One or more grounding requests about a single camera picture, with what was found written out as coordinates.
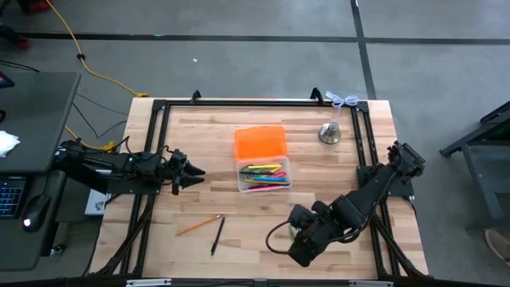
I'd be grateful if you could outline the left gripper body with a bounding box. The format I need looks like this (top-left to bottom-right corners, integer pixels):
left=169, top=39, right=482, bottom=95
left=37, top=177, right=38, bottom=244
left=161, top=150, right=188, bottom=196

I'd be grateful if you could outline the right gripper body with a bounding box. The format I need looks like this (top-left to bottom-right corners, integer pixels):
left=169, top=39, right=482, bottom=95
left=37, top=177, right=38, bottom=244
left=287, top=203, right=334, bottom=268

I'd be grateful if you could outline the orange pencil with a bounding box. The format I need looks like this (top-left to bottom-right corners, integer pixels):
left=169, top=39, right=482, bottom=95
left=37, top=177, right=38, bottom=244
left=175, top=214, right=223, bottom=237

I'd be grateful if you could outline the pink pencil with blue tip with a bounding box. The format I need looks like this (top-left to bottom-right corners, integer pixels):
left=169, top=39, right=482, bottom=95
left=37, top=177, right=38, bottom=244
left=245, top=186, right=291, bottom=193

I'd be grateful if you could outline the clear box with orange lid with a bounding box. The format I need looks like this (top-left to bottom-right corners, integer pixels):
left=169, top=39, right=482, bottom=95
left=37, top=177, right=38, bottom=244
left=233, top=125, right=293, bottom=194

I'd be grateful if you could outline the white box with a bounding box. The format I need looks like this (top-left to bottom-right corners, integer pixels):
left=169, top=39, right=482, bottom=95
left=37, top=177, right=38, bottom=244
left=84, top=188, right=113, bottom=217

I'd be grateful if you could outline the black computer mouse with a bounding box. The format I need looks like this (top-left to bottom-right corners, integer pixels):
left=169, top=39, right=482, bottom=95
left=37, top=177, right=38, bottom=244
left=22, top=195, right=52, bottom=233

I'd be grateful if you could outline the grey desk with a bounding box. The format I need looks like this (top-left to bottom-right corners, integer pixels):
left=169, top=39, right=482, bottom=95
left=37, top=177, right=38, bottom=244
left=0, top=71, right=83, bottom=272

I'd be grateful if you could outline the backlit keyboard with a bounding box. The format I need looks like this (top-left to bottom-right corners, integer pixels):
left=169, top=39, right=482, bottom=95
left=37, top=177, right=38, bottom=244
left=0, top=178, right=26, bottom=219

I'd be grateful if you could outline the white tissue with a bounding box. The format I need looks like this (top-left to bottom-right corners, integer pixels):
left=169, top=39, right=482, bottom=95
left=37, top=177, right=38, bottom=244
left=0, top=130, right=21, bottom=159

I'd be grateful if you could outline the dark metal cart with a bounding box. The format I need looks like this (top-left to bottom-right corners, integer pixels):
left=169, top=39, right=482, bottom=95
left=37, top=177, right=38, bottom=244
left=440, top=101, right=510, bottom=232

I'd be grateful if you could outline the person's light shoe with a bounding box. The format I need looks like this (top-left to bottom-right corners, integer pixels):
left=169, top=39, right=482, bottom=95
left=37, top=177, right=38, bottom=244
left=484, top=229, right=510, bottom=267

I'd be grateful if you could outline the yellow cable with plug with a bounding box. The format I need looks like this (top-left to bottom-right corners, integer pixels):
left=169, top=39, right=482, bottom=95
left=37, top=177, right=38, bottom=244
left=65, top=126, right=117, bottom=152

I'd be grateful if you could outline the silver bracket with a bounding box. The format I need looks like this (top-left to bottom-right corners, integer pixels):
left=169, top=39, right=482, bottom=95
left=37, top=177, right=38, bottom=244
left=126, top=278, right=172, bottom=287
left=349, top=280, right=394, bottom=287

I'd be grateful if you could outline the yellow extension cable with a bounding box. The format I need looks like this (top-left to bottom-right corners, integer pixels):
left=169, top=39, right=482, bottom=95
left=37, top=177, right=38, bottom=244
left=44, top=0, right=149, bottom=99

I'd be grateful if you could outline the black aluminium rig frame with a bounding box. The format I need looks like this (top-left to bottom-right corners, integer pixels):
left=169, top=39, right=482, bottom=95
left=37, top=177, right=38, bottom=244
left=85, top=87, right=430, bottom=280

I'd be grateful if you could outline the thin black cable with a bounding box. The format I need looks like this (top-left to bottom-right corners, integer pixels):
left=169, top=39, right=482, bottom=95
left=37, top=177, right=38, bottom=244
left=72, top=102, right=128, bottom=140
left=75, top=93, right=128, bottom=116

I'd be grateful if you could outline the white cable bundle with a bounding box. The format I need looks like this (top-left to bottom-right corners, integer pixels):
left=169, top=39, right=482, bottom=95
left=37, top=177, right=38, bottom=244
left=324, top=90, right=359, bottom=109

